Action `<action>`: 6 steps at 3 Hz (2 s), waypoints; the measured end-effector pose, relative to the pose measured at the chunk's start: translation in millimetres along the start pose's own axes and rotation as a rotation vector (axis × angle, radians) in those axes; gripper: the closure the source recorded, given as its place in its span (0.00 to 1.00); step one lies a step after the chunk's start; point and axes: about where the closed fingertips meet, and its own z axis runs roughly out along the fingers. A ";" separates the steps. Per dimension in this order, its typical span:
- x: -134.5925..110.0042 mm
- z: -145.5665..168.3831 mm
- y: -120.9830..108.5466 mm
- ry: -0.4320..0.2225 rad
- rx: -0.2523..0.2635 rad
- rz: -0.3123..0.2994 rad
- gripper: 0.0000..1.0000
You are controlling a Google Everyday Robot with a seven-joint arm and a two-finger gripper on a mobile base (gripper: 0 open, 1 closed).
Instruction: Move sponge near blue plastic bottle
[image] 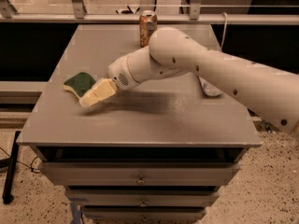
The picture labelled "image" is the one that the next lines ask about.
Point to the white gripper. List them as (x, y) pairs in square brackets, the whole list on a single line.
[(119, 73)]

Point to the green and yellow sponge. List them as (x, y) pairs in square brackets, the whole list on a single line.
[(79, 84)]

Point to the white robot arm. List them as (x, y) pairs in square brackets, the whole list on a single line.
[(271, 93)]

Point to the blue white plastic bottle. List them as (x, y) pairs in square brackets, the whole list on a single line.
[(209, 89)]

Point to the orange soda can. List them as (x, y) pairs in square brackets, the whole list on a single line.
[(147, 26)]

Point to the grey drawer cabinet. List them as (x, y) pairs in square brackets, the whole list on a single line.
[(160, 121)]

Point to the top grey drawer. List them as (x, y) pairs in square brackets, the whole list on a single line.
[(139, 174)]

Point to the grey drawer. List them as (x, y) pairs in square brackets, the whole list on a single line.
[(139, 174), (142, 197), (143, 214)]

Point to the middle grey drawer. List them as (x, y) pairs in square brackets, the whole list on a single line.
[(142, 197)]

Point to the bottom grey drawer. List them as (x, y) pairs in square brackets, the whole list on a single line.
[(143, 214)]

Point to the black stand leg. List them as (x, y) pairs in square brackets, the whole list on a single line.
[(7, 196)]

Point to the metal railing frame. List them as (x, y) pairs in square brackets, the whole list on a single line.
[(264, 12)]

